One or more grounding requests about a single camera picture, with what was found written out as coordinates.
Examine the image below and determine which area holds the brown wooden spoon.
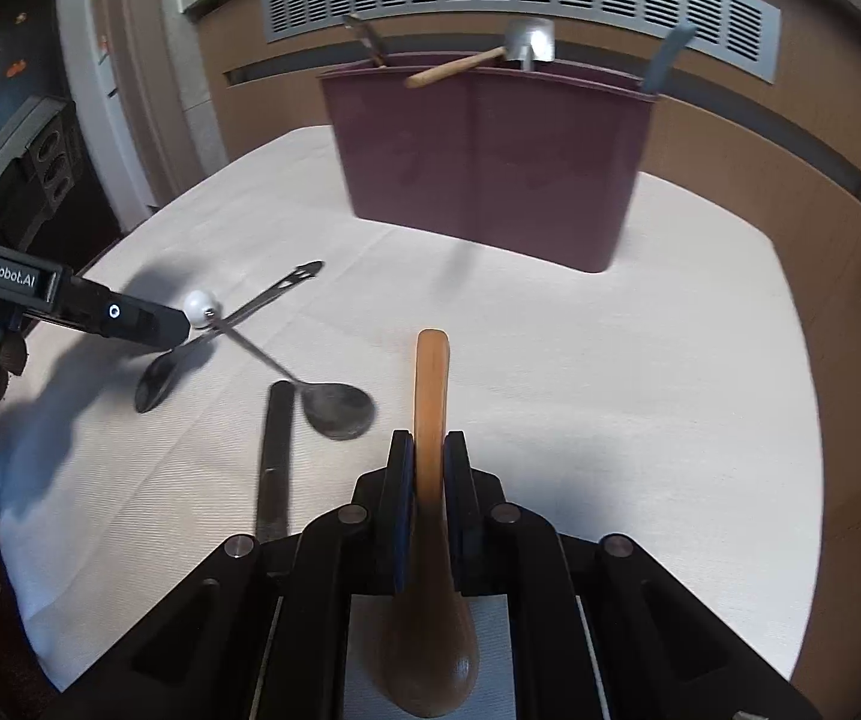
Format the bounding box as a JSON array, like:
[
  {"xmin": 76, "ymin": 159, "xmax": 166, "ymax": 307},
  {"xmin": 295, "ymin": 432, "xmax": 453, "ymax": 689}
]
[{"xmin": 382, "ymin": 328, "xmax": 479, "ymax": 718}]

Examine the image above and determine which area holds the steel spoon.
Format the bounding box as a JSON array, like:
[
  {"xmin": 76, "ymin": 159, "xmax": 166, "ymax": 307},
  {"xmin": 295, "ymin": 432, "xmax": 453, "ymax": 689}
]
[
  {"xmin": 132, "ymin": 258, "xmax": 328, "ymax": 415},
  {"xmin": 206, "ymin": 310, "xmax": 377, "ymax": 440}
]

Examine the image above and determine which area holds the white plastic spoon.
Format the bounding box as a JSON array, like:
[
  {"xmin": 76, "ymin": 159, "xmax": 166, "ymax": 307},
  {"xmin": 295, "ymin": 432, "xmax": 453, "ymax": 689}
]
[{"xmin": 181, "ymin": 289, "xmax": 222, "ymax": 330}]

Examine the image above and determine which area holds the grey-blue plastic rice spoon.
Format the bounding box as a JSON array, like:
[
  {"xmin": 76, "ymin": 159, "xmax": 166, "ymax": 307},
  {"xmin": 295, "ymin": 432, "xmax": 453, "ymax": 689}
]
[{"xmin": 640, "ymin": 23, "xmax": 698, "ymax": 94}]

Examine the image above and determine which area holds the steel spatula with black handle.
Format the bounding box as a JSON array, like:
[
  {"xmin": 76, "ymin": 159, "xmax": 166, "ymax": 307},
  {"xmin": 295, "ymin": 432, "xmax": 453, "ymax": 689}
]
[{"xmin": 503, "ymin": 16, "xmax": 556, "ymax": 71}]

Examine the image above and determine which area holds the maroon plastic utensil holder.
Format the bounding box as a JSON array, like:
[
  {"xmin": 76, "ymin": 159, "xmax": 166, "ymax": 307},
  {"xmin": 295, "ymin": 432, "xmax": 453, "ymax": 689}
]
[{"xmin": 320, "ymin": 52, "xmax": 656, "ymax": 273}]

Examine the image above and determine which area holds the black handled knife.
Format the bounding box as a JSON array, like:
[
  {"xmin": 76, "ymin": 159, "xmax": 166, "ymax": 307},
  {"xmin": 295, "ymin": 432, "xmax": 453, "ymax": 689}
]
[{"xmin": 254, "ymin": 380, "xmax": 297, "ymax": 543}]

